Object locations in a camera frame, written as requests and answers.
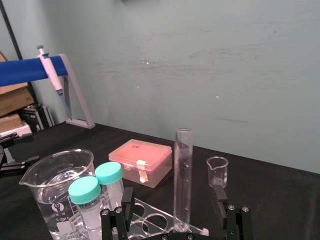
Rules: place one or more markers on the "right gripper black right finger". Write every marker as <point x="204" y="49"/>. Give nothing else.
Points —
<point x="236" y="222"/>

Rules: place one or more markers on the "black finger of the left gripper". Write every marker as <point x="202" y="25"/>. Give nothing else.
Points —
<point x="8" y="138"/>
<point x="17" y="165"/>

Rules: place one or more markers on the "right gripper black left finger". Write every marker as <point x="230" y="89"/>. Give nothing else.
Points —
<point x="117" y="222"/>

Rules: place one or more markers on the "clear acrylic test tube rack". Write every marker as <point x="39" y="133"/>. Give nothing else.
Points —
<point x="152" y="212"/>

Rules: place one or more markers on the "large glass beaker with water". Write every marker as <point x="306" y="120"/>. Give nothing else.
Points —
<point x="53" y="172"/>

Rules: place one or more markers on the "teal capped plastic tube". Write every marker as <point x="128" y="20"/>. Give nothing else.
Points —
<point x="84" y="191"/>
<point x="109" y="173"/>

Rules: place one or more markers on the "small empty glass beaker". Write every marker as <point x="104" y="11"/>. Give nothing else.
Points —
<point x="217" y="172"/>

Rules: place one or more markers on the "tall glass test tube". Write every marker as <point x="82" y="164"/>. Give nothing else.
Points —
<point x="183" y="175"/>

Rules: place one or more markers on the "black binders stack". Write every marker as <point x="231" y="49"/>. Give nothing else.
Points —
<point x="37" y="116"/>

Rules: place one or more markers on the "brown cardboard box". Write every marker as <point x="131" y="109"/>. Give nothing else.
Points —
<point x="13" y="98"/>

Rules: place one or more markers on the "black table cloth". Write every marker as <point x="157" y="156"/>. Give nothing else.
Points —
<point x="262" y="190"/>

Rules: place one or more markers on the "beige tape strip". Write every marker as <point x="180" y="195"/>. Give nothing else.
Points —
<point x="143" y="171"/>

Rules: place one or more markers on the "pink translucent plastic box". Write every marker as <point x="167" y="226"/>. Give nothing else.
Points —
<point x="140" y="160"/>

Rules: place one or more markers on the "blue and grey pipette stand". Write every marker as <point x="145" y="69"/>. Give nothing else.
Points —
<point x="22" y="70"/>

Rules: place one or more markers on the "white and blue pipette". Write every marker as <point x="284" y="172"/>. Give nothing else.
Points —
<point x="51" y="72"/>

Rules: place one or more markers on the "black upright post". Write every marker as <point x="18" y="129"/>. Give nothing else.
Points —
<point x="11" y="30"/>

